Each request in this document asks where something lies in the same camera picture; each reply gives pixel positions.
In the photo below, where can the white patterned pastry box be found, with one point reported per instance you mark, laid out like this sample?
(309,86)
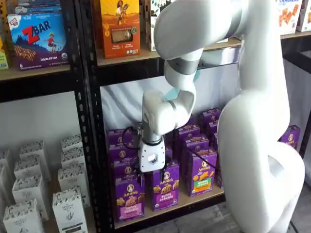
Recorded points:
(70,213)
(4,156)
(71,142)
(73,177)
(29,167)
(29,191)
(32,149)
(22,221)
(3,179)
(73,157)

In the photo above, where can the purple Annie's box pink patch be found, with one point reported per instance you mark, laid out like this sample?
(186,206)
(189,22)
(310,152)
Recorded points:
(130,201)

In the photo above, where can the purple Annie's box green patch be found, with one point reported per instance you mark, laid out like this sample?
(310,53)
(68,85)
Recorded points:
(201,179)

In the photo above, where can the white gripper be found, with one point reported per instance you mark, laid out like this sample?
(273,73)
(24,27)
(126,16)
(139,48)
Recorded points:
(151,157)

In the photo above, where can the purple Annie's snack box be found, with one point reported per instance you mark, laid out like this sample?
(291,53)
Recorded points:
(215,140)
(189,132)
(195,143)
(213,127)
(192,121)
(122,168)
(119,153)
(116,137)
(291,136)
(169,154)
(211,116)

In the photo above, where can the purple Annie's box yellow patch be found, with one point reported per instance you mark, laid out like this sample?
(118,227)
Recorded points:
(218,170)

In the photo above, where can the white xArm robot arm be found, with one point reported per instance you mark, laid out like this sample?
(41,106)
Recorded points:
(255,97)

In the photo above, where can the orange Revival box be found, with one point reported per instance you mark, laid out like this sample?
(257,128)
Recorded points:
(120,29)

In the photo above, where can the purple Annie's Bunny Grahams box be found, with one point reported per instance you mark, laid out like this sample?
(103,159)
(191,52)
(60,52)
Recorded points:
(166,191)

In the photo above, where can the pretzel crackers cheddar box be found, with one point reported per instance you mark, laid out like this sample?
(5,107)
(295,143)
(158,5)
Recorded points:
(288,19)

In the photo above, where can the black metal shelf rack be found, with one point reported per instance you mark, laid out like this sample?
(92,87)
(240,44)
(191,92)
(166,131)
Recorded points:
(92,97)
(36,87)

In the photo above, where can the orange Bobo's box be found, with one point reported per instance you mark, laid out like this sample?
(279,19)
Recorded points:
(3,60)

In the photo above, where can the white backdrop cloth teal mark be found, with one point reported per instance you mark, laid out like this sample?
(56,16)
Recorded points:
(121,104)

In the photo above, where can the blue snack box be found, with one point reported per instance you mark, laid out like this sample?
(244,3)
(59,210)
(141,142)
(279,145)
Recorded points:
(36,8)

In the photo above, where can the pretzel crackers sea salt box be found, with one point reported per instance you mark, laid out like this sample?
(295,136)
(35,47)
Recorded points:
(306,17)

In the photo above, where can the Simple Mills chocolate thins box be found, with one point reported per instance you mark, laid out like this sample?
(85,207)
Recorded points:
(149,36)

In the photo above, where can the blue purple Zbar box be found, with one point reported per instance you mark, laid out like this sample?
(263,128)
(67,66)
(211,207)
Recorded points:
(36,43)

